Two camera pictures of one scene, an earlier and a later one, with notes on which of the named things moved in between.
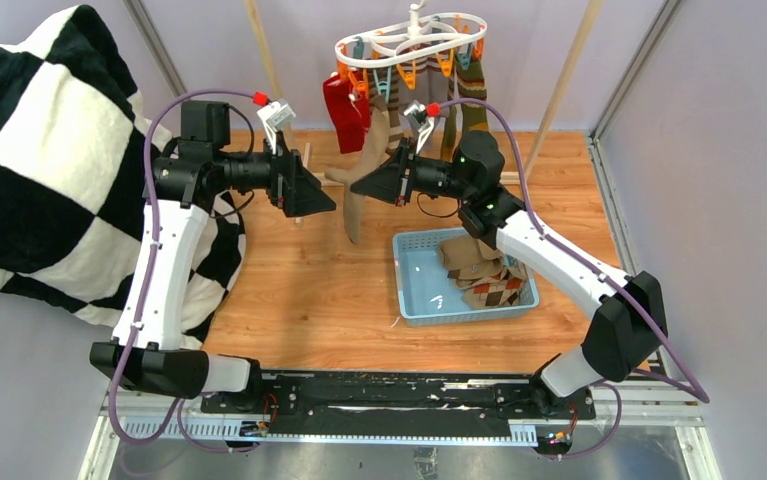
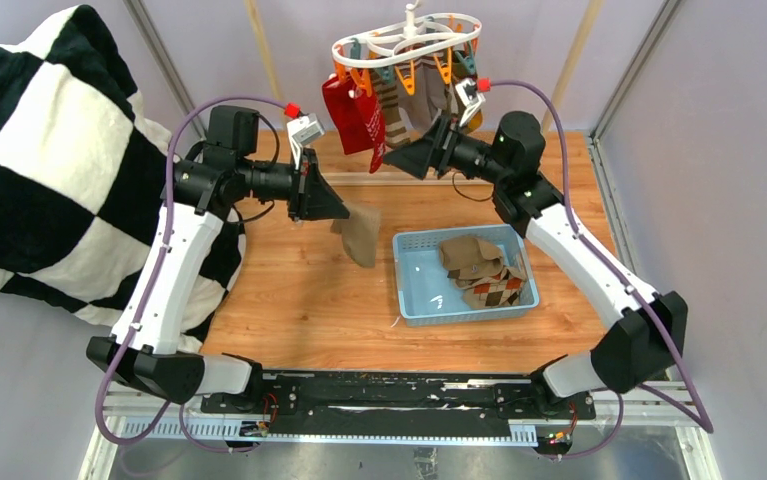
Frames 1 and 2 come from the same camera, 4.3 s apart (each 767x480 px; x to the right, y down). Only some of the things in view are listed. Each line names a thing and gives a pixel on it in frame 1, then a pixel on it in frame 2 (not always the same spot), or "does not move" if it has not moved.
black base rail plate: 400,402 does not move
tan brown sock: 474,260 does not move
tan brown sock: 372,154 to 359,233
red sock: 349,103 does not move
